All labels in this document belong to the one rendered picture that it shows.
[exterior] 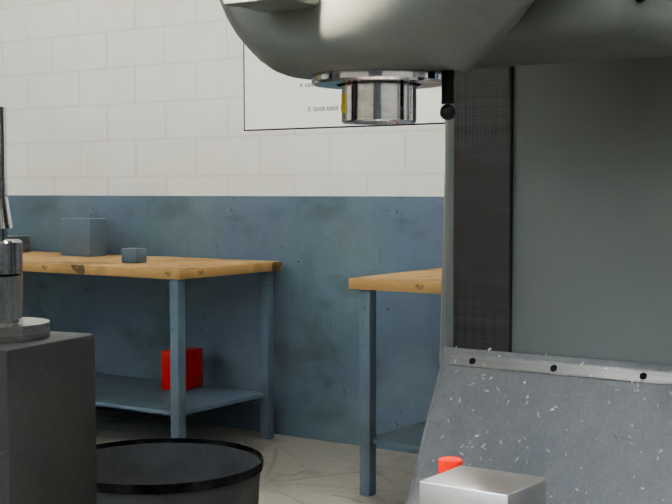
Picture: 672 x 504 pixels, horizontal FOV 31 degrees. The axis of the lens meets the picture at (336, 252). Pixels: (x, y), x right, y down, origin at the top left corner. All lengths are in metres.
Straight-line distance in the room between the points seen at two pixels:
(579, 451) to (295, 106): 5.04
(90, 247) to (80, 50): 1.20
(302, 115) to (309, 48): 5.31
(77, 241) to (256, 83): 1.29
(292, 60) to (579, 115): 0.45
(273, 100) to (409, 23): 5.44
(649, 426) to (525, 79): 0.33
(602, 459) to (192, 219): 5.46
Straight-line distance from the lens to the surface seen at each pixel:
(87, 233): 6.53
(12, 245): 1.05
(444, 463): 0.81
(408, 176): 5.67
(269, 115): 6.14
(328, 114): 5.93
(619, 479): 1.07
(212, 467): 3.00
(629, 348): 1.11
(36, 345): 1.02
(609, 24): 0.83
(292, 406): 6.13
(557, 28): 0.84
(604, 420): 1.09
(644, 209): 1.09
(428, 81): 0.76
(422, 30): 0.70
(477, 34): 0.75
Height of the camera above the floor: 1.24
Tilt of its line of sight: 3 degrees down
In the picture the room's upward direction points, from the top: straight up
